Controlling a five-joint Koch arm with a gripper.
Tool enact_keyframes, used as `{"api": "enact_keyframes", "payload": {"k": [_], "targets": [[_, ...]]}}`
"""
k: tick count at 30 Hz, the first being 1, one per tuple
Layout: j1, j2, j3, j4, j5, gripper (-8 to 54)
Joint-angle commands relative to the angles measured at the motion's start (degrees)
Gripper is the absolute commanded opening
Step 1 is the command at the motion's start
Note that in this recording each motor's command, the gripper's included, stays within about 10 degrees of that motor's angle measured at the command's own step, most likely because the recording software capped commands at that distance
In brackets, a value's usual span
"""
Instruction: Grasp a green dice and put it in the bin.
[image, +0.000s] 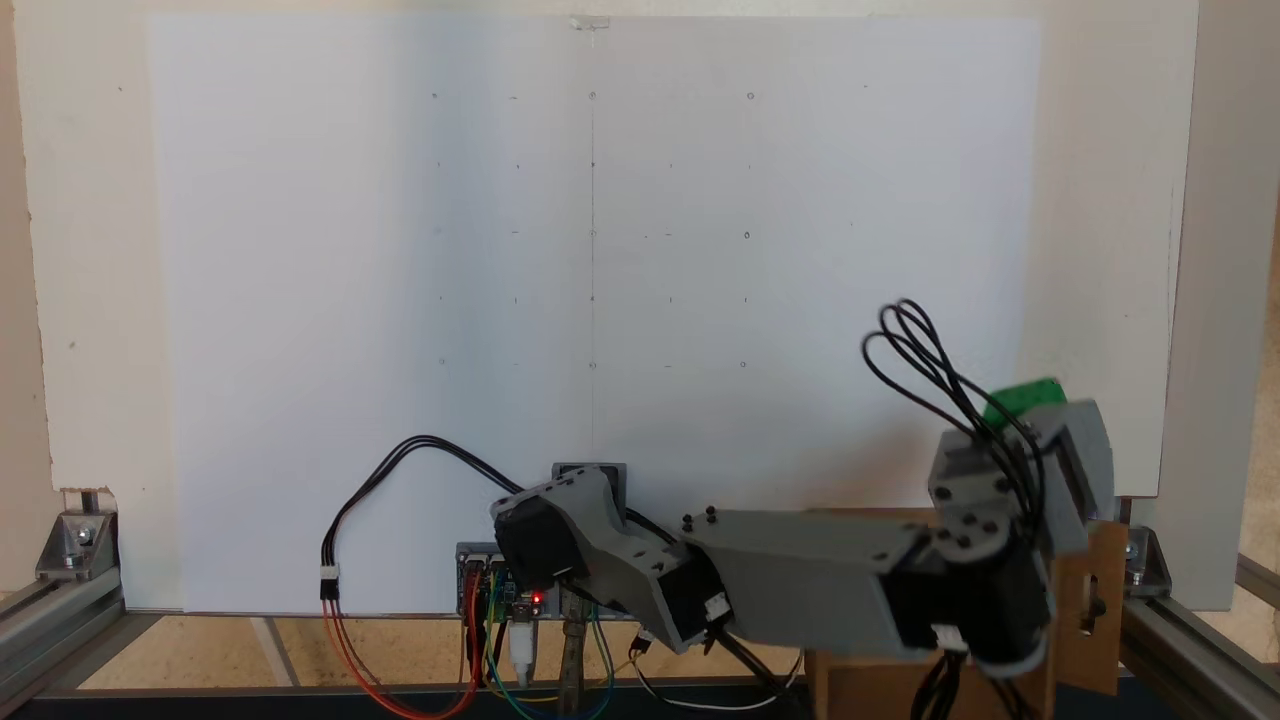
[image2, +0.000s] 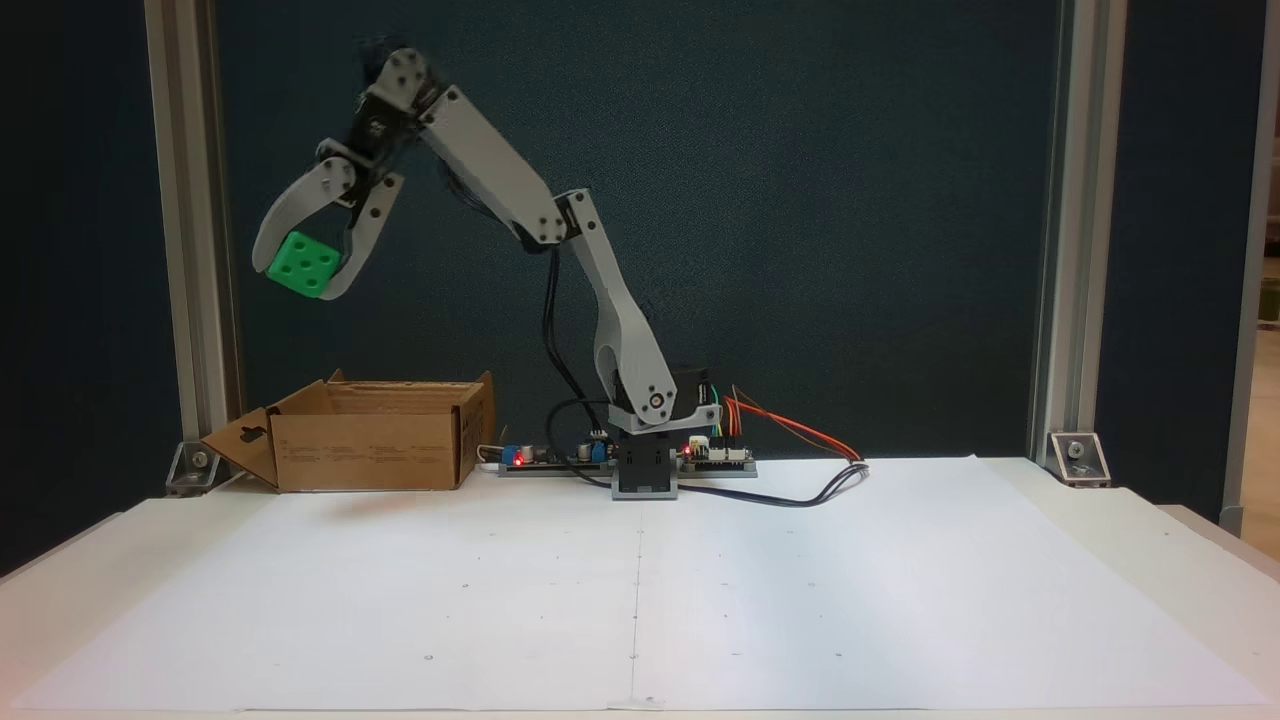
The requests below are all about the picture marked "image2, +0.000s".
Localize grey circuit board tray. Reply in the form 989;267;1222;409
497;458;759;480

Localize blue circuit board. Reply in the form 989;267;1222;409
498;434;613;471

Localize metal corner bracket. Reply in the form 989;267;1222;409
164;440;222;499
1046;431;1112;489

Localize green dice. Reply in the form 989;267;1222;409
266;230;345;300

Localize brown cardboard box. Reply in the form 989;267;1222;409
200;369;498;493

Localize black servo cable bundle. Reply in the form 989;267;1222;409
542;240;617;491

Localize aluminium upright post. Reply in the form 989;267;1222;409
1028;0;1128;473
144;0;244;473

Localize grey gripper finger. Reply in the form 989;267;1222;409
318;172;406;302
252;157;359;277

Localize black cable with white plug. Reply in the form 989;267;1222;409
676;461;870;509

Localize silver vertical frame bar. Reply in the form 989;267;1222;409
1220;0;1280;539

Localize small circuit board with jumpers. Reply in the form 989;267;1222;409
680;435;753;467

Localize orange and red wire pair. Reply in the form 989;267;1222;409
725;384;864;463

